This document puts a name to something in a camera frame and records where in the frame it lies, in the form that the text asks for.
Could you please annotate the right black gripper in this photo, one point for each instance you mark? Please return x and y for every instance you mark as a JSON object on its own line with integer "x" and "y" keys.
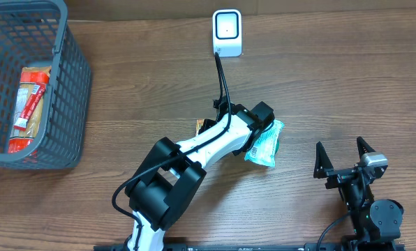
{"x": 324, "y": 168}

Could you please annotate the teal snack packet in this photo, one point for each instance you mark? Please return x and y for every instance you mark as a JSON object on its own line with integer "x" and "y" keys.
{"x": 266, "y": 146}

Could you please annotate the small orange white box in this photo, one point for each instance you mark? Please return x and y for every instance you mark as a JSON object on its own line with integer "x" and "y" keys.
{"x": 199, "y": 126}

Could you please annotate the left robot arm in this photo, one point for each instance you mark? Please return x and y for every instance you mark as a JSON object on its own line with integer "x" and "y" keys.
{"x": 169, "y": 177}

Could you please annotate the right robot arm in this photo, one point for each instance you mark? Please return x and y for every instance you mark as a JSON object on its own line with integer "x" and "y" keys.
{"x": 376, "y": 223}

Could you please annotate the white barcode scanner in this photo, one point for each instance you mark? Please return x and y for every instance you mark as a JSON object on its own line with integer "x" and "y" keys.
{"x": 227, "y": 32}

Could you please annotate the red white stick packet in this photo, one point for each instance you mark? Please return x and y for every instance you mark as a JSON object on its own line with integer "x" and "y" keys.
{"x": 30, "y": 106}

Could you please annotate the orange noodle packet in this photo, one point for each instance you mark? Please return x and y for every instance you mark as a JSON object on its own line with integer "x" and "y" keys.
{"x": 19, "y": 139}

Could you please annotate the grey plastic mesh basket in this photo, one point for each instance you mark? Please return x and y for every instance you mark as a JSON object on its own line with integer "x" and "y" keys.
{"x": 36, "y": 34}

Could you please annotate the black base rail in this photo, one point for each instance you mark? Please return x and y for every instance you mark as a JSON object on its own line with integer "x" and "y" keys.
{"x": 305, "y": 247}

